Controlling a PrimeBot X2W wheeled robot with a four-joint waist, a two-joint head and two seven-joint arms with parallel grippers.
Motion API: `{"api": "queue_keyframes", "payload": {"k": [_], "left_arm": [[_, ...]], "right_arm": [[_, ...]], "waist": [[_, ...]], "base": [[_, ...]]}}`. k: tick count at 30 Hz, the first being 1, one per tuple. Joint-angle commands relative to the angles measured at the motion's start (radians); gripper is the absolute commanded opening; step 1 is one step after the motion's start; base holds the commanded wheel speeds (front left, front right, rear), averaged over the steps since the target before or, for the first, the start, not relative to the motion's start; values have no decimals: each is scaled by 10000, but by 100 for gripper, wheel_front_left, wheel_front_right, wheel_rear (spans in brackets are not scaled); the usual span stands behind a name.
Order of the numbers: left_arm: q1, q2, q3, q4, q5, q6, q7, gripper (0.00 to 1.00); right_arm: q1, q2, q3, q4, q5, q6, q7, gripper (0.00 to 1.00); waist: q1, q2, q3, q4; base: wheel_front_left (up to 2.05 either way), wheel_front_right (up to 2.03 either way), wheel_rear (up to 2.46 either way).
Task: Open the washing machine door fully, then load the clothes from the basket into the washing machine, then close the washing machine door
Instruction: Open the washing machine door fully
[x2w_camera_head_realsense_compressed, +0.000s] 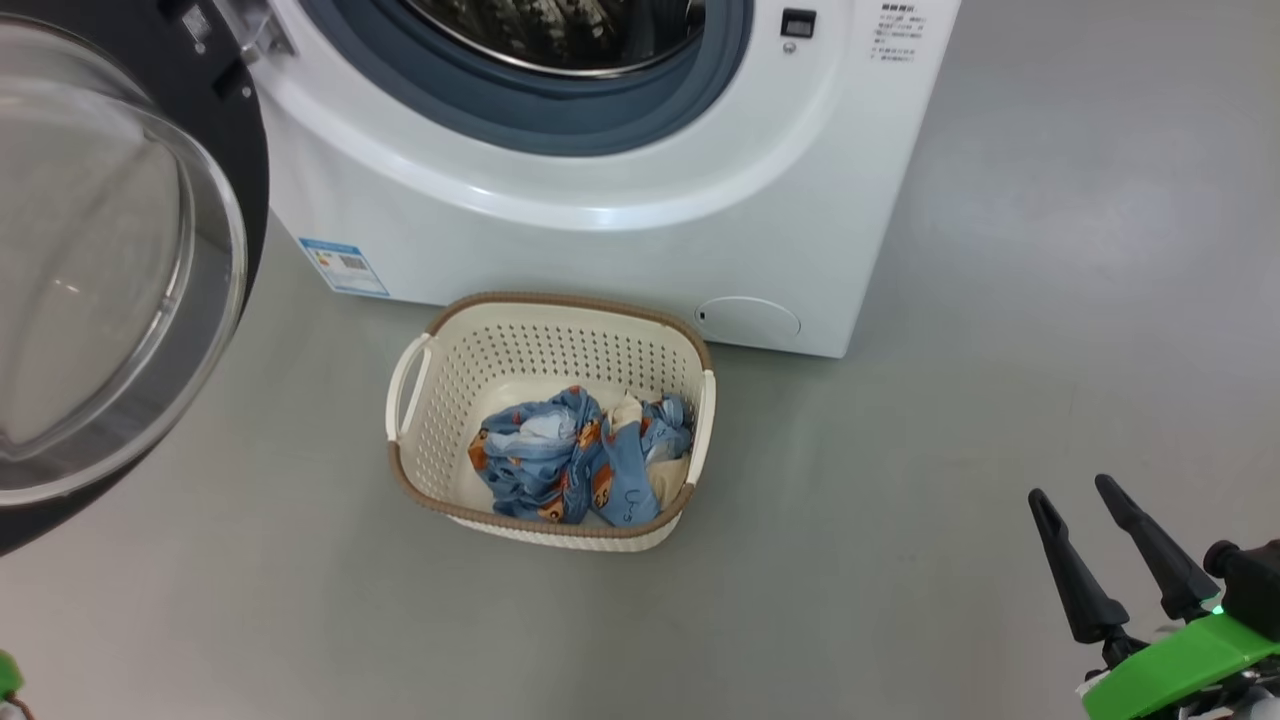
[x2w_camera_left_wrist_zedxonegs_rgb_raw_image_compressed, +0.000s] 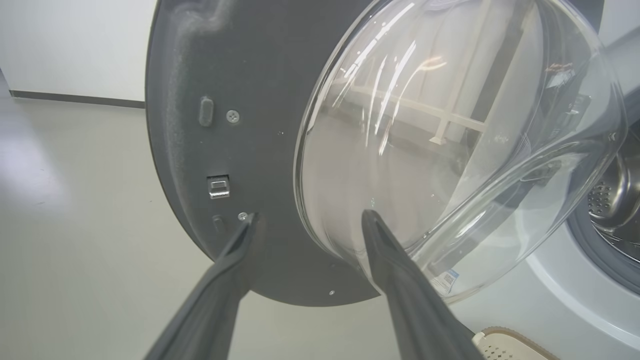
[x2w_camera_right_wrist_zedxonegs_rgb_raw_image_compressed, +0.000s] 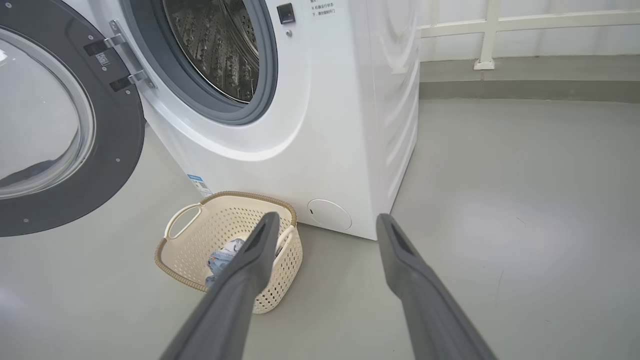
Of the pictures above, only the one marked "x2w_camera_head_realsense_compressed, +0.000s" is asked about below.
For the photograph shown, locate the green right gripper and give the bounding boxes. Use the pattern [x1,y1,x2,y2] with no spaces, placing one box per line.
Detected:
[1028,474,1280,720]

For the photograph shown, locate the dark round glass washer door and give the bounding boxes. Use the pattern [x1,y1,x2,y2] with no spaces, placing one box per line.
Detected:
[0,0,271,556]

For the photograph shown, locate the blue and cream cartoon garment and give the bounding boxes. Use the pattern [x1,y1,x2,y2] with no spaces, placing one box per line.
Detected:
[590,392,696,528]

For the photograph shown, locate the blue cartoon print garment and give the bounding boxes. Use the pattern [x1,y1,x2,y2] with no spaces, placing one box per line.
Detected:
[468,386,606,523]

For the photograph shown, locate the white front-load washing machine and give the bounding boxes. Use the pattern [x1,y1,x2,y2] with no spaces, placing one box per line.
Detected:
[215,0,961,359]

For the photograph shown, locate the stainless steel washing machine drum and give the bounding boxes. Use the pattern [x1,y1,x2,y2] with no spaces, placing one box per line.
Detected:
[405,0,706,79]

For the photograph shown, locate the round white filter cover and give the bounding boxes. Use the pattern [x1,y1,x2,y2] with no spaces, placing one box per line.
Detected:
[695,296,802,341]

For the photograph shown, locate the blue energy label sticker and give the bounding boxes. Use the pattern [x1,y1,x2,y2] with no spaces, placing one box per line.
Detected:
[298,238,390,297]

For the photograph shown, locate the cream perforated laundry basket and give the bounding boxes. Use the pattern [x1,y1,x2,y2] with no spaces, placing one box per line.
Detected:
[386,291,717,553]

